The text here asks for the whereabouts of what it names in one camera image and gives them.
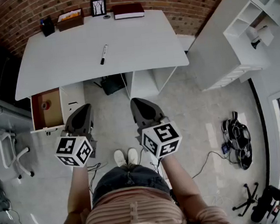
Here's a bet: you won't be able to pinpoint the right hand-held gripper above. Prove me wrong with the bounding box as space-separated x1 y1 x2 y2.
130 94 184 162

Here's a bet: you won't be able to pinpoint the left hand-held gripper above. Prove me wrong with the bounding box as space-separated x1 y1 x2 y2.
50 103 99 170

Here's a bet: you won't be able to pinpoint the white drawer with brown inside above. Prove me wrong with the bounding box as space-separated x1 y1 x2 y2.
26 86 67 134

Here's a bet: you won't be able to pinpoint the black and white marker pen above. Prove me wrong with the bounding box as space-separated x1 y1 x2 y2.
98 44 110 66

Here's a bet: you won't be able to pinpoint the person's left forearm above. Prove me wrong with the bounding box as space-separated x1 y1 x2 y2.
49 163 95 224

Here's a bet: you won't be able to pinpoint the person's right forearm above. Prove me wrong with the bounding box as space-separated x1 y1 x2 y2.
158 150 225 224

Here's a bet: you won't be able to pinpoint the white office chair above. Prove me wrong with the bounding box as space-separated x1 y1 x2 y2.
0 129 36 182

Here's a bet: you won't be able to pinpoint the white desk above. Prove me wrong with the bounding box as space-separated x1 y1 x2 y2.
8 5 192 102

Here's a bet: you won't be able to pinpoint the person's right white shoe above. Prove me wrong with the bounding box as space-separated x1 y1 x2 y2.
126 147 139 166

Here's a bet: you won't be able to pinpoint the person's white shoe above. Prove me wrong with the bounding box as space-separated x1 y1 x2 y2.
126 147 139 166
113 148 128 168

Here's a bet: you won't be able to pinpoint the person's left white shoe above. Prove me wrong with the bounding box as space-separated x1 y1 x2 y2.
113 148 128 168

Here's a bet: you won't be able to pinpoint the person's blue jeans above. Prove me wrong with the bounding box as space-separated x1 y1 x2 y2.
88 161 172 207

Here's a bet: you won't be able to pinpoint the grey side table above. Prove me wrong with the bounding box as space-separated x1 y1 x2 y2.
0 93 34 137

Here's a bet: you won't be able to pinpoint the person's striped shirt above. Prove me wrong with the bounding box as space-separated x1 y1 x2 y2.
32 178 234 224

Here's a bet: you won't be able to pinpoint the black pen holder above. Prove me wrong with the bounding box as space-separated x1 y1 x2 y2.
39 16 56 37

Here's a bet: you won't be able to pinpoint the long white cabinet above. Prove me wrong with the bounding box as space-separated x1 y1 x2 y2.
183 0 272 93

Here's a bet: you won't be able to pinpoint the brown file box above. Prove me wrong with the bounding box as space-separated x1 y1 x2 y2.
55 8 86 32

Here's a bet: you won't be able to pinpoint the orange and white papers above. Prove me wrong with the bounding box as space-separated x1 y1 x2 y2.
57 9 83 22

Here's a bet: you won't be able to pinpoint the black framed picture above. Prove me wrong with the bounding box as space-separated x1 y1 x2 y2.
90 0 108 17

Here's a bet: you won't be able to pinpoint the dark red book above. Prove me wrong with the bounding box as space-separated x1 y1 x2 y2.
111 2 146 21

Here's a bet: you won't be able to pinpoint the white cubby shelf unit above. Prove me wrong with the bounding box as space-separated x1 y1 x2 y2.
220 0 280 39

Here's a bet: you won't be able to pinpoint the white table leg frame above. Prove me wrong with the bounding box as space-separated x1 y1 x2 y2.
126 66 180 101

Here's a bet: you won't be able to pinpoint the bundle of black cables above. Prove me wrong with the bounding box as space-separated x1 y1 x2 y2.
219 110 255 172

